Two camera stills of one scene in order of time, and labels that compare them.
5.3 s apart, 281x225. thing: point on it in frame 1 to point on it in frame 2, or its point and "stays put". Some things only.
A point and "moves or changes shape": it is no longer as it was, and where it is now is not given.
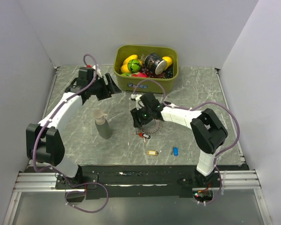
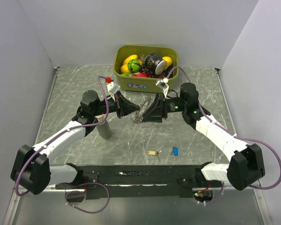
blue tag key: [175, 151] stays put
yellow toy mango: [125, 63] stays put
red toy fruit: [139, 74] stays put
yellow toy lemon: [168, 60] stays put
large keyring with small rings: [160, 129] moves or changes shape
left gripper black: [112, 88] to [123, 106]
